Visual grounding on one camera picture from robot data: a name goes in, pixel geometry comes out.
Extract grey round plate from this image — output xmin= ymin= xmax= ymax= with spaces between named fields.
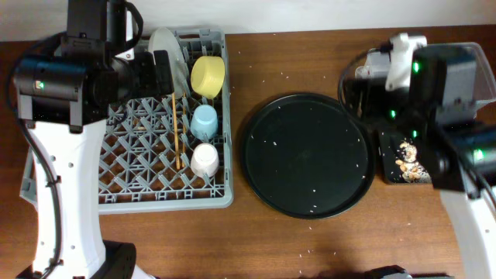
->
xmin=148 ymin=27 xmax=191 ymax=99

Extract wooden chopstick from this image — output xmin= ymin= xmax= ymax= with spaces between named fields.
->
xmin=181 ymin=95 xmax=188 ymax=153
xmin=171 ymin=92 xmax=181 ymax=171

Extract yellow plastic bowl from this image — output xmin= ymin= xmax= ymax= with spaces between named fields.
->
xmin=191 ymin=56 xmax=226 ymax=99

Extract blue plastic cup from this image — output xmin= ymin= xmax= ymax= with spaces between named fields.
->
xmin=191 ymin=105 xmax=218 ymax=142

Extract nut shell food scraps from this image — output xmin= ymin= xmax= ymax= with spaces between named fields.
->
xmin=395 ymin=141 xmax=431 ymax=184

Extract pink plastic cup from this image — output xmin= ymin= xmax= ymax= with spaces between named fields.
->
xmin=191 ymin=143 xmax=219 ymax=177

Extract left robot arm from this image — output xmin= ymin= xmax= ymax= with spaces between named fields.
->
xmin=5 ymin=1 xmax=173 ymax=278

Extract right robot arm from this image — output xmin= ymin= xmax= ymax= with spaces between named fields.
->
xmin=337 ymin=43 xmax=495 ymax=278

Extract grey plastic dishwasher rack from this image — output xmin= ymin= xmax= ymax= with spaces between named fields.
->
xmin=98 ymin=29 xmax=234 ymax=215

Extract black rectangular tray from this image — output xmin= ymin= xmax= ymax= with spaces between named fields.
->
xmin=377 ymin=129 xmax=422 ymax=184

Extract round black serving tray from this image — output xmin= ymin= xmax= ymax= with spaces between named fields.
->
xmin=239 ymin=93 xmax=376 ymax=219

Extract clear plastic bin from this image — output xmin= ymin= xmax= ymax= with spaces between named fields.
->
xmin=355 ymin=41 xmax=496 ymax=126

